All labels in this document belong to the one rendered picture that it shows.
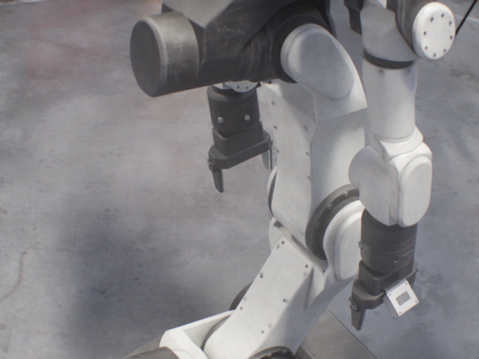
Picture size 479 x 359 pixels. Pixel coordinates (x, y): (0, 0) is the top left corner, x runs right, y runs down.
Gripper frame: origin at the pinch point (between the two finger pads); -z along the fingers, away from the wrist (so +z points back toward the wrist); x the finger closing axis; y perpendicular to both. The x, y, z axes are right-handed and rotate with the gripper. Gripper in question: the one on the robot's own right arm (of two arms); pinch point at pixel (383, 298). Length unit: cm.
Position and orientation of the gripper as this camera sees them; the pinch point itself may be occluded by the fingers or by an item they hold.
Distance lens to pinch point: 109.7
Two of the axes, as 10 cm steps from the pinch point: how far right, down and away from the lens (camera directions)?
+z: -1.3, -7.7, -6.2
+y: -5.0, -4.9, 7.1
